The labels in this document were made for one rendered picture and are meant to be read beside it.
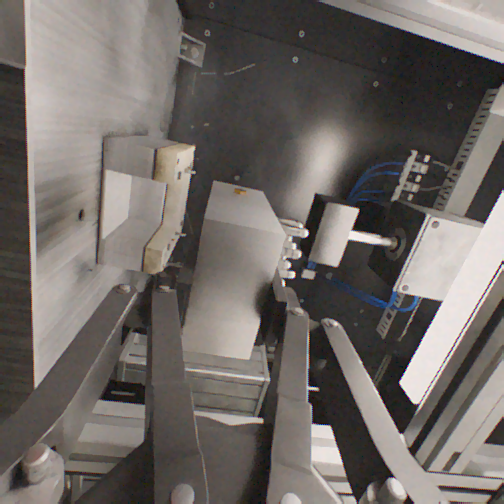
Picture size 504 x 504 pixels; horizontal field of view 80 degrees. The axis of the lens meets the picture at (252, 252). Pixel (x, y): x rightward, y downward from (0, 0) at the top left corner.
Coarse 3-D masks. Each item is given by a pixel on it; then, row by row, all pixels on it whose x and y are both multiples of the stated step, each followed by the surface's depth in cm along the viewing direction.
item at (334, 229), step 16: (320, 208) 45; (336, 208) 39; (352, 208) 39; (320, 224) 39; (336, 224) 40; (352, 224) 40; (304, 240) 46; (320, 240) 40; (336, 240) 40; (352, 240) 43; (368, 240) 43; (384, 240) 43; (320, 256) 41; (336, 256) 41
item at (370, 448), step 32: (352, 352) 14; (320, 384) 15; (352, 384) 12; (352, 416) 12; (384, 416) 11; (352, 448) 11; (384, 448) 10; (352, 480) 11; (384, 480) 9; (416, 480) 9
